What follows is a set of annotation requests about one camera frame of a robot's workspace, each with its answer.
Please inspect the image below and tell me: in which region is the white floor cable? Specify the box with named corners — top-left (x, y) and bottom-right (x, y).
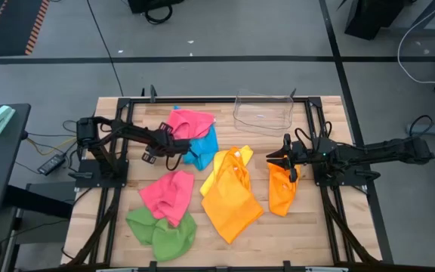
top-left (396, 0), bottom-right (435, 85)

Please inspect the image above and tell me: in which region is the orange microfiber towel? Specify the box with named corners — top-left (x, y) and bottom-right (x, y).
top-left (267, 156), bottom-right (301, 218)
top-left (201, 147), bottom-right (265, 245)

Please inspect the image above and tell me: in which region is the green microfiber towel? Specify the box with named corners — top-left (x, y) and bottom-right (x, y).
top-left (125, 206), bottom-right (198, 263)

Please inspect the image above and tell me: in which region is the clear plastic bin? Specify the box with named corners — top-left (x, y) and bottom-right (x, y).
top-left (232, 88), bottom-right (295, 138)

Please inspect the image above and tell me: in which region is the black equipment base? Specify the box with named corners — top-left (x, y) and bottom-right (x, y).
top-left (127, 0), bottom-right (185, 14)

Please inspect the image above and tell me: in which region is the long black floor cable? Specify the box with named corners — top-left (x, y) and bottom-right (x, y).
top-left (85, 0), bottom-right (125, 97)

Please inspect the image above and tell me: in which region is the yellow floor cable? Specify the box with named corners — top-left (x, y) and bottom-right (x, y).
top-left (26, 136), bottom-right (78, 156)

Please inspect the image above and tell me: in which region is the blue microfiber towel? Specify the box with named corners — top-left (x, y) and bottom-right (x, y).
top-left (171, 105), bottom-right (220, 172)

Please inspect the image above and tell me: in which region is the pink microfiber towel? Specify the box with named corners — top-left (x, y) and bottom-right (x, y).
top-left (138, 169), bottom-right (196, 227)
top-left (165, 108), bottom-right (217, 141)

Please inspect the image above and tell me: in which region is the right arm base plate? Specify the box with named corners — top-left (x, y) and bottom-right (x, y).
top-left (313, 156), bottom-right (381, 187)

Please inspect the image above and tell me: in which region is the black power adapter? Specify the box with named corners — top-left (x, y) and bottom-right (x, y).
top-left (37, 153), bottom-right (66, 177)

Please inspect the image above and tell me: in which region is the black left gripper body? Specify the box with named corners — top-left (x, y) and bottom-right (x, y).
top-left (141, 122), bottom-right (183, 165)

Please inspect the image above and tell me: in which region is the black coiled cable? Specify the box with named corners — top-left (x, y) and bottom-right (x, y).
top-left (144, 4), bottom-right (174, 26)

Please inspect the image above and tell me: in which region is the grey metal desk frame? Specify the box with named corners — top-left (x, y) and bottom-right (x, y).
top-left (0, 181), bottom-right (76, 272)

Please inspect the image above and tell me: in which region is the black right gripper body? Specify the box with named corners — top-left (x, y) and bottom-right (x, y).
top-left (283, 133), bottom-right (319, 183)

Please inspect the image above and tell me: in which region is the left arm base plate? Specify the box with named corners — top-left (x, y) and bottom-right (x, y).
top-left (68, 158), bottom-right (130, 189)

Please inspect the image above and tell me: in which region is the black cabinet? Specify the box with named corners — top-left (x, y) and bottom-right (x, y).
top-left (344, 0), bottom-right (407, 41)

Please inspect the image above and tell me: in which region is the black side table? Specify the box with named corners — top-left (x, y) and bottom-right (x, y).
top-left (0, 103), bottom-right (32, 215)

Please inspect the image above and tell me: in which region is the black orange-striped floor mat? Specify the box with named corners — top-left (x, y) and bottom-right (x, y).
top-left (0, 0), bottom-right (51, 57)

